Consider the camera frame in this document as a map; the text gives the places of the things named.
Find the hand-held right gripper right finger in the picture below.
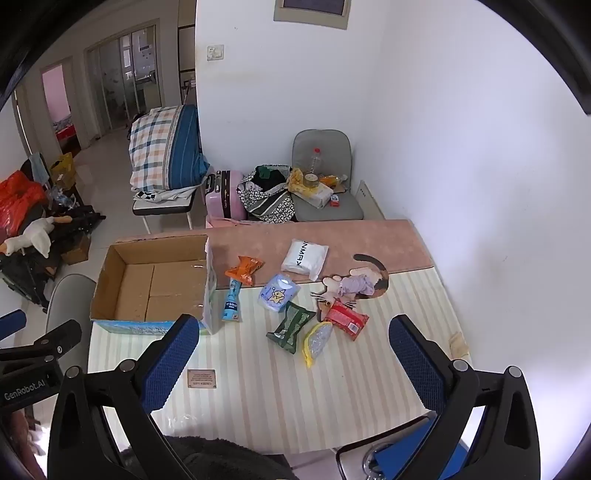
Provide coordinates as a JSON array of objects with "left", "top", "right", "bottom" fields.
[{"left": 389, "top": 315, "right": 541, "bottom": 480}]

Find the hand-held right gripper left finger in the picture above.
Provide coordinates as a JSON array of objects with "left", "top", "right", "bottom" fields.
[{"left": 48, "top": 314, "right": 200, "bottom": 480}]

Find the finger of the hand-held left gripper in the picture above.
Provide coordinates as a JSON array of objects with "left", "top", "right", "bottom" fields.
[
  {"left": 0, "top": 308, "right": 27, "bottom": 340},
  {"left": 0, "top": 318, "right": 83, "bottom": 367}
]

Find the red snack packet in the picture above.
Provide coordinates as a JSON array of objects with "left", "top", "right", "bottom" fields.
[{"left": 323, "top": 298, "right": 371, "bottom": 341}]

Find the long blue wipes packet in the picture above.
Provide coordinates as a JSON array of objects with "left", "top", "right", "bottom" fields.
[{"left": 222, "top": 277, "right": 242, "bottom": 322}]

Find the purple sock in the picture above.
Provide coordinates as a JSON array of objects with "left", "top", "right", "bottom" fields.
[{"left": 337, "top": 274, "right": 376, "bottom": 297}]

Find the yellow mesh pouch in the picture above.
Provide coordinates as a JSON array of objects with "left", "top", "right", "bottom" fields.
[{"left": 302, "top": 320, "right": 334, "bottom": 367}]

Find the orange snack packet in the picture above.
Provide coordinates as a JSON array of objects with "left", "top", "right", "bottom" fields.
[{"left": 225, "top": 255, "right": 265, "bottom": 287}]

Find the green snack packet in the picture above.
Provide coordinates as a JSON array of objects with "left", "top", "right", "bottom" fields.
[{"left": 266, "top": 301, "right": 317, "bottom": 354}]

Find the light blue tissue pack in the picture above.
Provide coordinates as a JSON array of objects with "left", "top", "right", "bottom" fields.
[{"left": 257, "top": 273, "right": 301, "bottom": 313}]

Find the white tissue pack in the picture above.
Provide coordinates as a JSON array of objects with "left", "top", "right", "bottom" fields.
[{"left": 281, "top": 239, "right": 329, "bottom": 281}]

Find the black folded stroller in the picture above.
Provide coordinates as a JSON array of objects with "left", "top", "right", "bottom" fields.
[{"left": 0, "top": 208, "right": 107, "bottom": 310}]

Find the grey round chair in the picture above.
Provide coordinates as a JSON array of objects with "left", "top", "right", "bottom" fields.
[{"left": 45, "top": 274, "right": 98, "bottom": 370}]

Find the white goose plush toy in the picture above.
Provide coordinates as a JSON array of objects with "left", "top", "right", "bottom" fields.
[{"left": 0, "top": 217, "right": 70, "bottom": 258}]

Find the small brown cardboard box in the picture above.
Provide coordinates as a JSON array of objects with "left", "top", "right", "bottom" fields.
[{"left": 60, "top": 235, "right": 92, "bottom": 265}]

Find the dark fleece clothing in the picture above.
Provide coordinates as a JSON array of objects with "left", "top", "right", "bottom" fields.
[{"left": 120, "top": 436, "right": 296, "bottom": 480}]

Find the striped cat print table mat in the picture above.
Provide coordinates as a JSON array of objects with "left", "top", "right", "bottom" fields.
[{"left": 88, "top": 219, "right": 472, "bottom": 455}]

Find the red plastic bag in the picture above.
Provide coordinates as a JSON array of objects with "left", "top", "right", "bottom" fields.
[{"left": 0, "top": 171, "right": 48, "bottom": 241}]

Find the pink cloth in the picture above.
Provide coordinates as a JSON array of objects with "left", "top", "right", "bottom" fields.
[{"left": 205, "top": 217, "right": 259, "bottom": 229}]

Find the light blue cloth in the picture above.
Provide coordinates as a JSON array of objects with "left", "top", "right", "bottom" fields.
[{"left": 28, "top": 154, "right": 49, "bottom": 185}]

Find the yellow paper bag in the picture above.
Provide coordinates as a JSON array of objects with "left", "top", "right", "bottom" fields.
[{"left": 50, "top": 152, "right": 75, "bottom": 188}]

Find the white leaning panel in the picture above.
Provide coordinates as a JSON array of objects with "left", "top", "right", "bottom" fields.
[{"left": 358, "top": 180, "right": 386, "bottom": 220}]

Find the pink suitcase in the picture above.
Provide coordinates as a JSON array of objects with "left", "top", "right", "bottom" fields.
[{"left": 204, "top": 170, "right": 247, "bottom": 221}]

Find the patterned tote bag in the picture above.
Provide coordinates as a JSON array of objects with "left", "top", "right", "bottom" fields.
[{"left": 237, "top": 165, "right": 296, "bottom": 225}]

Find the white tissue box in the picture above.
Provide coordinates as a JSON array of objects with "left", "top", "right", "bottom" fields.
[{"left": 295, "top": 182, "right": 334, "bottom": 208}]

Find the plaid folded quilt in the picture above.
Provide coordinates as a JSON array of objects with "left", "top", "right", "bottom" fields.
[{"left": 128, "top": 105, "right": 211, "bottom": 192}]

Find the yellow plastic bag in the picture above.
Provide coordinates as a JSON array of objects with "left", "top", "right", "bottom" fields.
[{"left": 287, "top": 167, "right": 308, "bottom": 195}]

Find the grey cushioned chair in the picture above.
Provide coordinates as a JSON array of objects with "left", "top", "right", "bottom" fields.
[{"left": 291, "top": 129, "right": 365, "bottom": 222}]

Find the glass sliding door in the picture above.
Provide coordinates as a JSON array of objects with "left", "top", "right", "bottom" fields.
[{"left": 85, "top": 21, "right": 162, "bottom": 136}]

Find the wall panel box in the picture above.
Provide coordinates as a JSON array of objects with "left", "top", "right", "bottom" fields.
[{"left": 274, "top": 0, "right": 349, "bottom": 31}]

